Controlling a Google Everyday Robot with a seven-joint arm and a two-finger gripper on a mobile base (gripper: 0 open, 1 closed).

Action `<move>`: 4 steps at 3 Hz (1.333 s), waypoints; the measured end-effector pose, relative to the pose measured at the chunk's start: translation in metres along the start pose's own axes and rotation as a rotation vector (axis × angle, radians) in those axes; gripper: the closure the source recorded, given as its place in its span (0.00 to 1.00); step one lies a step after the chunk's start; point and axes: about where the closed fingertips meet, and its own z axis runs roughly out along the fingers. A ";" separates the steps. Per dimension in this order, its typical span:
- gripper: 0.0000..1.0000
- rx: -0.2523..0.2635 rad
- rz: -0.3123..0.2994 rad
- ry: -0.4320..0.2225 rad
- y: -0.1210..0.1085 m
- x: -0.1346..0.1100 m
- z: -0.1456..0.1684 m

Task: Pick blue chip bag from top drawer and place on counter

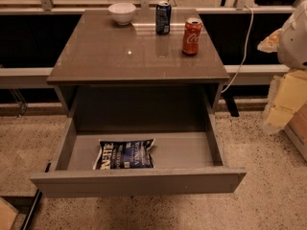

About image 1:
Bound open grey top drawer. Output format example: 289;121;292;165
31;95;246;197

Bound red cola can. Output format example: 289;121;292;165
182;17;202;56

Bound white power cable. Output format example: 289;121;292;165
221;5;254;94

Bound cardboard box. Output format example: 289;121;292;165
285;103;307;161

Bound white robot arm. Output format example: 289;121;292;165
257;1;307;134

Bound grey cabinet counter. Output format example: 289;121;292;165
47;9;228;108

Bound blue chip bag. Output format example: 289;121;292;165
93;139;154;170

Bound black floor frame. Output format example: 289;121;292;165
0;189;42;230

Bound white ceramic bowl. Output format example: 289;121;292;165
108;3;136;25

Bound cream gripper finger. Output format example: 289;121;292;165
262;70;307;134
257;29;281;53

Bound grey window ledge rail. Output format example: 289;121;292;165
0;64;289;89

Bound blue soda can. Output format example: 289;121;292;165
155;1;172;35

